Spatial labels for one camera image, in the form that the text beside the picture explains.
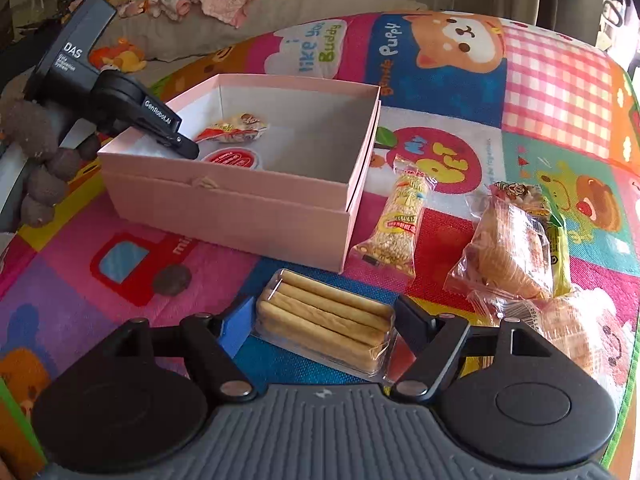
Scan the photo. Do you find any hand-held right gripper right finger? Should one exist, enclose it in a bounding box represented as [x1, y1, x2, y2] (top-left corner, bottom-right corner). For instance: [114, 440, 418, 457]
[392, 294, 553, 398]

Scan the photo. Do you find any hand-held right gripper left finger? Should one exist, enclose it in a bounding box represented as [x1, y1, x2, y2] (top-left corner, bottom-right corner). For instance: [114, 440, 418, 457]
[112, 296, 258, 403]

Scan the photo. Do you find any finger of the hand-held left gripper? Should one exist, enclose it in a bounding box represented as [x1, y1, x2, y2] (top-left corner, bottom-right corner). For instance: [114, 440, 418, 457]
[120, 92, 201, 159]

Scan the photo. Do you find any red white snack packet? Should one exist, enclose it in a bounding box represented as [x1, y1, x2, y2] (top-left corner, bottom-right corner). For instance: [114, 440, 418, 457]
[195, 113, 269, 144]

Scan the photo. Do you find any red jelly cup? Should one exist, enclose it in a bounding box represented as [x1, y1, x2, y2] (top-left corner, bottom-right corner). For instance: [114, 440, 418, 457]
[201, 147, 262, 172]

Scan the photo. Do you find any biscuit sticks tray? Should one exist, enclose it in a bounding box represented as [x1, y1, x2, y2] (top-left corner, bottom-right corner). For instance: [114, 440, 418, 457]
[250, 268, 402, 382]

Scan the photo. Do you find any cartoon print bread packet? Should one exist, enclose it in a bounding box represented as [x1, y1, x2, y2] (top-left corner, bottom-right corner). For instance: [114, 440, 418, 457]
[444, 181, 555, 302]

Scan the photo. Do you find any pink cardboard box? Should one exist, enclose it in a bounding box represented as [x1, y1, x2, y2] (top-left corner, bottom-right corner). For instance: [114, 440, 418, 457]
[97, 74, 382, 275]

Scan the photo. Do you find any puffed grain bar packet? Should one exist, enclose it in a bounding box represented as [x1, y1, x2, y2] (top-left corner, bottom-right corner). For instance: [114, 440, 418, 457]
[349, 156, 437, 279]

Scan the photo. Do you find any orange plush toy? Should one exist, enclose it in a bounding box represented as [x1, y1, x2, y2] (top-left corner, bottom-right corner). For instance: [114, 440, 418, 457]
[89, 36, 149, 74]

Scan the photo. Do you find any clear bread packet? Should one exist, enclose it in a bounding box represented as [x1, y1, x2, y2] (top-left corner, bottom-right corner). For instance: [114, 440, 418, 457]
[470, 287, 632, 382]

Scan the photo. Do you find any yellow snack packet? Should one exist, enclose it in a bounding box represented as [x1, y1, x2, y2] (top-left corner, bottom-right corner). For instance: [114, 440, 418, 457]
[542, 207, 572, 297]

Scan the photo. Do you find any grey pillow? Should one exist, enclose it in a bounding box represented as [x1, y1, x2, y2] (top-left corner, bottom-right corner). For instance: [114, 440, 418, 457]
[112, 0, 431, 63]

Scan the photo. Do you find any printed cartoon blanket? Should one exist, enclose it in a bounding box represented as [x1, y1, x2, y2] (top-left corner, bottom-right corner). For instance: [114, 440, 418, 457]
[0, 10, 640, 480]

